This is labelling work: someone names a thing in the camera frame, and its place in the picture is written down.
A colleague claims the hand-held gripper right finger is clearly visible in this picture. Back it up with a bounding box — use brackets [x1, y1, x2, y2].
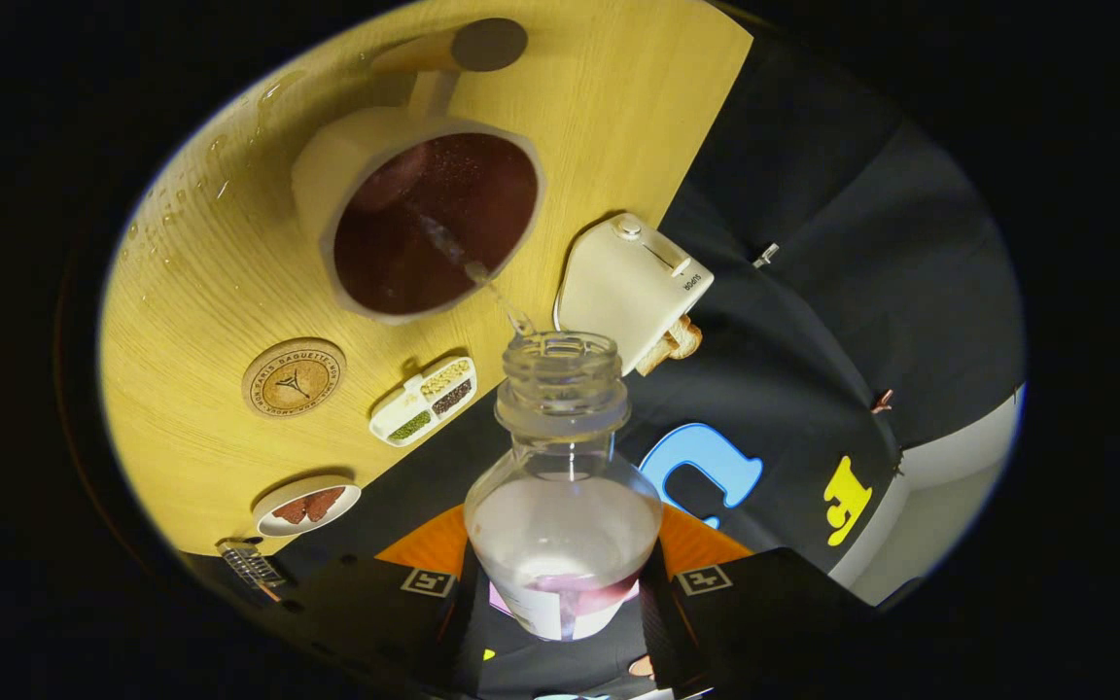
[640, 506, 877, 696]

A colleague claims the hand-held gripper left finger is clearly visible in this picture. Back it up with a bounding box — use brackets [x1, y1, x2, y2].
[278, 506, 483, 696]

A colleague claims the clear juice bottle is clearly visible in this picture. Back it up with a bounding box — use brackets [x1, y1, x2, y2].
[464, 331, 664, 643]

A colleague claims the round cork coaster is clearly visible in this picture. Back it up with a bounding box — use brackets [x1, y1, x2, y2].
[242, 337, 347, 419]

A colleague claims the white cup with wooden handle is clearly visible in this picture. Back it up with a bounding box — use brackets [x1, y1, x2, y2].
[291, 17, 546, 325]

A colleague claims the white round plate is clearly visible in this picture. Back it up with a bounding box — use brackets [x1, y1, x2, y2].
[252, 475, 363, 538]

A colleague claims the white divided bean dish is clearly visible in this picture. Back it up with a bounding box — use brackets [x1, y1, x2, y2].
[369, 356, 478, 447]

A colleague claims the toast slice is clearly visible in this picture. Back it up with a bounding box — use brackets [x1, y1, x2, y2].
[636, 316, 703, 377]

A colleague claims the cream toaster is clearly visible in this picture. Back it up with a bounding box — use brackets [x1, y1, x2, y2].
[556, 213, 715, 377]

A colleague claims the black backdrop cloth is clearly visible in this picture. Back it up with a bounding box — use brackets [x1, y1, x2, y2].
[181, 39, 1025, 700]

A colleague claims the wooden table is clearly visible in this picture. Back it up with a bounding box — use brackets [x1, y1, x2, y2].
[98, 0, 753, 557]

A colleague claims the metal wire holder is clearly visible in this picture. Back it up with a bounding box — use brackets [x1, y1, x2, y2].
[217, 538, 287, 589]

